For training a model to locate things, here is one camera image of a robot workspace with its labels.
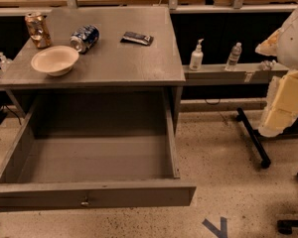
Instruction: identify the grey drawer cabinet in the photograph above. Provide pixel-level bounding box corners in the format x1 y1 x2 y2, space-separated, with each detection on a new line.
0 7 185 138

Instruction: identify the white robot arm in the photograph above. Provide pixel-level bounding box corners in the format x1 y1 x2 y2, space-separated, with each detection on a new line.
255 7 298 137

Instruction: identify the white bowl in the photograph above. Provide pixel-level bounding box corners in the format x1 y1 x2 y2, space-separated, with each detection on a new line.
31 46 79 76

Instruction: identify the white pump bottle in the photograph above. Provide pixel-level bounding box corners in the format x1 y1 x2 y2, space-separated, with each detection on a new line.
189 39 204 71

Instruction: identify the grey top drawer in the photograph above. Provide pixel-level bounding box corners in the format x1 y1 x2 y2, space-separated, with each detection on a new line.
0 88 196 211

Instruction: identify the blue soda can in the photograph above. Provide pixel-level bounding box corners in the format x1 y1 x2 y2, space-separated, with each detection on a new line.
70 25 99 54

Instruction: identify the crumpled clear plastic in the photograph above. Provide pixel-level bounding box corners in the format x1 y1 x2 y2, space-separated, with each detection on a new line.
259 60 276 70

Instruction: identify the black chair base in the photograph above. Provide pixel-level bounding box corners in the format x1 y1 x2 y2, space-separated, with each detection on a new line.
236 108 298 235

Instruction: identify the black snack wrapper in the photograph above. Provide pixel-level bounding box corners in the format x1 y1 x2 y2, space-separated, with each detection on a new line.
120 32 154 46

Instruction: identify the clear water bottle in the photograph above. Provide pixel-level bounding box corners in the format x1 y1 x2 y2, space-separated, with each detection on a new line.
224 43 242 71

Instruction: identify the gold crushed soda can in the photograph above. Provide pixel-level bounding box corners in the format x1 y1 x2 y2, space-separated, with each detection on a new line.
25 12 52 49

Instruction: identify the small clear sanitizer bottle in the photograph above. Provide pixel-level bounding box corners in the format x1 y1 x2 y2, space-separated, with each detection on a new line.
0 52 12 72

